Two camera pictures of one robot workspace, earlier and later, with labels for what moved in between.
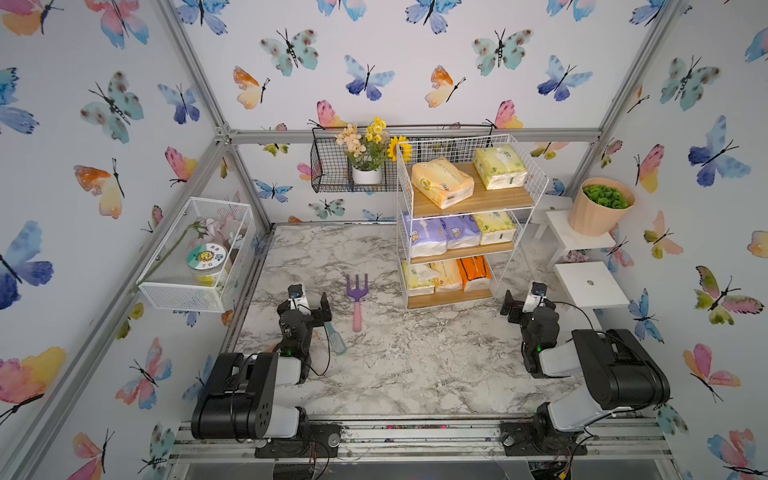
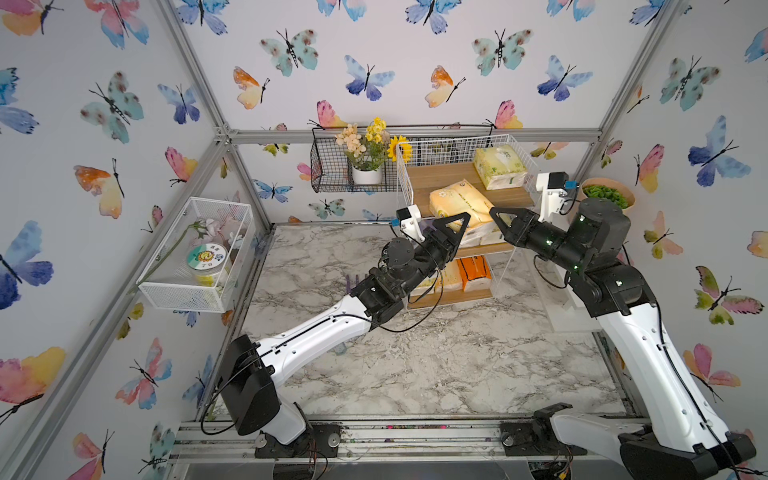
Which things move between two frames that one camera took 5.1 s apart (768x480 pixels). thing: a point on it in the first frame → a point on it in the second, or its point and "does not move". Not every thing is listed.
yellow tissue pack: x=443 y=184 → x=457 y=199
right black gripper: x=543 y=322 → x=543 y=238
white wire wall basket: x=201 y=258 does not move
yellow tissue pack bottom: x=450 y=276 does not move
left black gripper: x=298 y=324 → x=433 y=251
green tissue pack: x=499 y=167 does not move
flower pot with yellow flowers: x=368 y=147 does not move
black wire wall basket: x=331 y=169 does not move
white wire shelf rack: x=464 y=204 does not move
